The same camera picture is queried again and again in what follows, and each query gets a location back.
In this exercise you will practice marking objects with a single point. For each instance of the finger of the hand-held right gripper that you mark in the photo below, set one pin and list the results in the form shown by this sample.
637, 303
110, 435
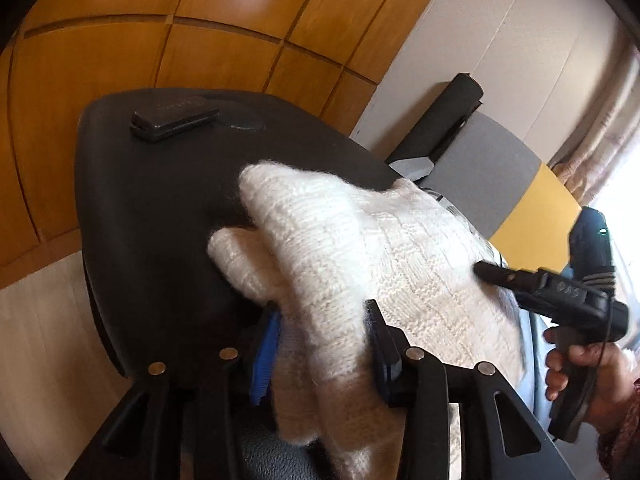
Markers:
500, 276

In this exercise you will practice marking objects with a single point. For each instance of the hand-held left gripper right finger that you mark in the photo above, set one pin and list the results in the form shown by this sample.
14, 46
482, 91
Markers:
382, 360

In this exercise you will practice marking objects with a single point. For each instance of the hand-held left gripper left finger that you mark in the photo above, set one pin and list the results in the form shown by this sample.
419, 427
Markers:
262, 360

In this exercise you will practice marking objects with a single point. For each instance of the cream knitted sweater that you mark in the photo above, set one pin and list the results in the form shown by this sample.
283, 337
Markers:
360, 260

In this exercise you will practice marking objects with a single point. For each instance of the person's right forearm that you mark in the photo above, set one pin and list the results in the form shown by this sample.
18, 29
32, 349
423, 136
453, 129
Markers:
625, 435

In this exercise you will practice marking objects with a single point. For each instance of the person's right hand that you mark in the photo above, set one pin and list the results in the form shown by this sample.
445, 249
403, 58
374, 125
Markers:
612, 375

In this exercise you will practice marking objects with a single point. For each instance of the grey yellow blue sofa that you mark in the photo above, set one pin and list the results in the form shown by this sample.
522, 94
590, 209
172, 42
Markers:
505, 185

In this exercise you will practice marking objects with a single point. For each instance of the patterned beige curtain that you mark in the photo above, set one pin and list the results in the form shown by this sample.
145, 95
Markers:
600, 135

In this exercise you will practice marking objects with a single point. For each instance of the black rolled mat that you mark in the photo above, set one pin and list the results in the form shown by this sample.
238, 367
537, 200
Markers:
440, 120

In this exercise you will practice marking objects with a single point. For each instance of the wooden wardrobe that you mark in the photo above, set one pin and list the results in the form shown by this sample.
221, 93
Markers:
150, 25

